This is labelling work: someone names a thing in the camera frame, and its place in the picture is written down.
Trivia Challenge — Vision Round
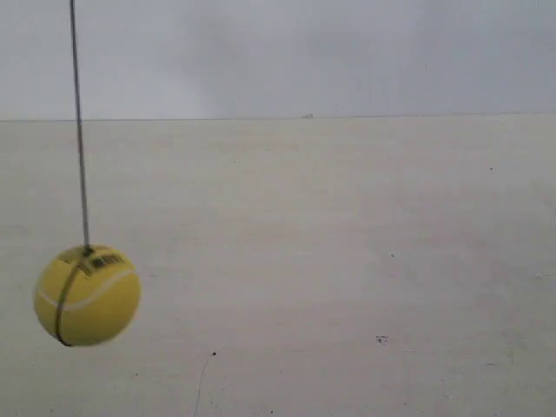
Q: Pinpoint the thin black hanging string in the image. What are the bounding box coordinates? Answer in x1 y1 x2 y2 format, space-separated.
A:
69 0 92 247

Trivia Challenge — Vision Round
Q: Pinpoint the yellow tennis ball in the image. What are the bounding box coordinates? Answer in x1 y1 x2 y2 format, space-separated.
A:
33 245 142 347

